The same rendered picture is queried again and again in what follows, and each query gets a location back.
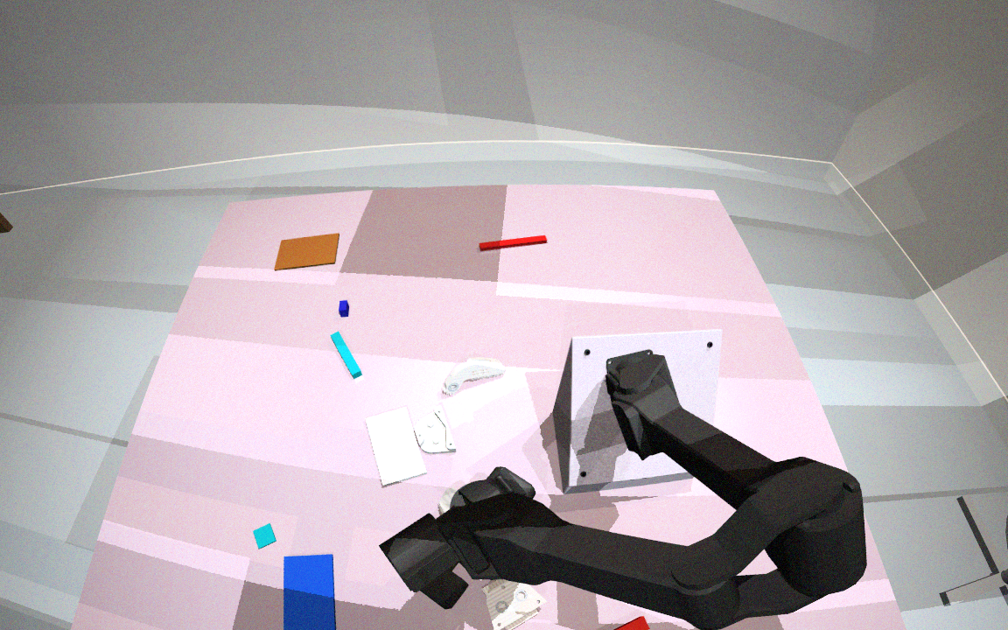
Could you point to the small cyan flat square plate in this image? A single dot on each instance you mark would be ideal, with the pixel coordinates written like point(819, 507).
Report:
point(264, 536)

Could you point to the red flat bar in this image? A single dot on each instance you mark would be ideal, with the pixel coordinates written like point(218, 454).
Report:
point(507, 244)

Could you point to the blue flat plate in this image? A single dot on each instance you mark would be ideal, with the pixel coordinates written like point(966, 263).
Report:
point(308, 599)

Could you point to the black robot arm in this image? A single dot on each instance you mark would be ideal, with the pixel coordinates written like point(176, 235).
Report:
point(807, 515)

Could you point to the orange flat plate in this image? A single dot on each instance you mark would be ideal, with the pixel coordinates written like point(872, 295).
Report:
point(306, 252)

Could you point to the cyan rectangular bar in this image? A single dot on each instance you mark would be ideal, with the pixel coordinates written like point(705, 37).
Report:
point(346, 355)

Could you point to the red rectangular block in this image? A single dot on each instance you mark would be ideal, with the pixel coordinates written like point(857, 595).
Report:
point(635, 624)

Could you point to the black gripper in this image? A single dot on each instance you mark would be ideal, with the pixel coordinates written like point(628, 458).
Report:
point(448, 587)

